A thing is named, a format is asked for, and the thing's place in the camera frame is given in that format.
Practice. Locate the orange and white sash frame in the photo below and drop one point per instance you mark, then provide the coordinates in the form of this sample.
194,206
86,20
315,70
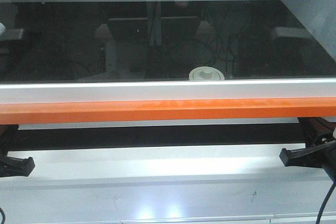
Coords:
171,100

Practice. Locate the glass jar with cream lid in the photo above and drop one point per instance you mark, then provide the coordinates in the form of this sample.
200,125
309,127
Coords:
205,73

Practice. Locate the gripper orange black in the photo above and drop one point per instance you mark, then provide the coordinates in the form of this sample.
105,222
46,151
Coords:
316,132
10,166

